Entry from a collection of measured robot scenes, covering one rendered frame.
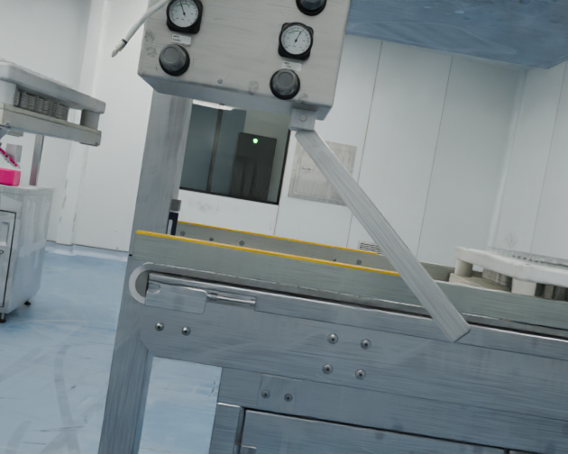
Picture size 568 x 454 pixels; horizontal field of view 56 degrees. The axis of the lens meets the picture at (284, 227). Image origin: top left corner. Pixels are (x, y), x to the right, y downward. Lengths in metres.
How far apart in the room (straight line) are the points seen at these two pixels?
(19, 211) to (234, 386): 2.65
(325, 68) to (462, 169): 6.07
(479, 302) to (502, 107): 6.30
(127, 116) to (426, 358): 5.51
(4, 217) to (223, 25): 2.75
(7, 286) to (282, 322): 2.77
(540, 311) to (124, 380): 0.67
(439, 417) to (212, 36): 0.54
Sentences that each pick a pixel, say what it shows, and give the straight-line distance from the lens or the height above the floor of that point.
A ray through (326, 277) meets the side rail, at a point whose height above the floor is 0.85.
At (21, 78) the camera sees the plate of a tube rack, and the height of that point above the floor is 1.02.
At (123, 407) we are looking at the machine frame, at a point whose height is 0.53.
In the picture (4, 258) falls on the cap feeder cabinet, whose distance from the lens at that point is 3.31.
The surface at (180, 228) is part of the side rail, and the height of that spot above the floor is 0.86.
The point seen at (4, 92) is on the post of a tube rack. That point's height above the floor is 1.00.
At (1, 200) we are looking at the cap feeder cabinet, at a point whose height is 0.68.
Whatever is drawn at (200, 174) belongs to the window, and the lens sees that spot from 5.94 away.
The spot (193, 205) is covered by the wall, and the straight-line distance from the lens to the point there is 5.94.
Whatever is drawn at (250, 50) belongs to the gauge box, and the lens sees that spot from 0.62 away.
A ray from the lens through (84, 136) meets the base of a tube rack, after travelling 0.86.
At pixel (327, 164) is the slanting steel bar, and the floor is 0.98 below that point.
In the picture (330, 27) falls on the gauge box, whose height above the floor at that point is 1.13.
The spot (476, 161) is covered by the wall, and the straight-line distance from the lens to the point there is 6.74.
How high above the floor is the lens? 0.94
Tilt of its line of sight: 3 degrees down
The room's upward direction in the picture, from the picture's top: 9 degrees clockwise
